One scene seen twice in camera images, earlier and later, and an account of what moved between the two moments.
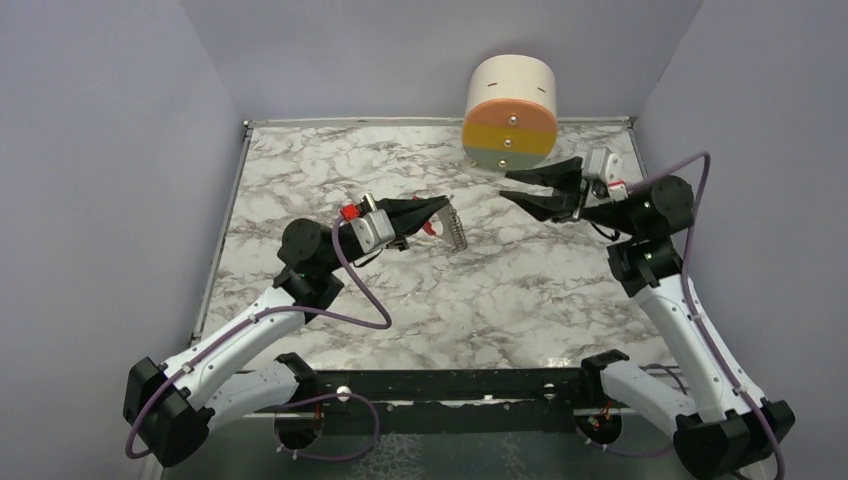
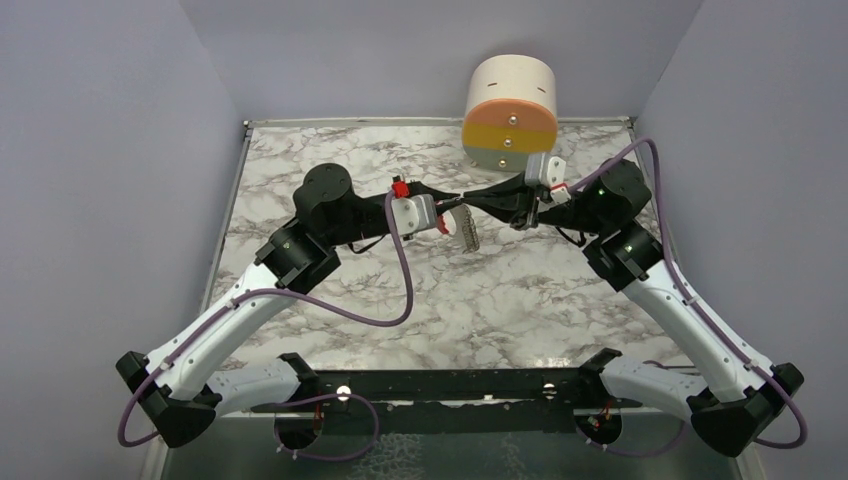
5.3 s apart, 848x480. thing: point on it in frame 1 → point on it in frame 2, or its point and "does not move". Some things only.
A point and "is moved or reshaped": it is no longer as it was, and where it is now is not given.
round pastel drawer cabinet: x=510 y=118 does not move
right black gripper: x=565 y=174 → x=513 y=201
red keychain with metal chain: x=452 y=227 is moved or reshaped
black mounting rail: x=444 y=401 does not move
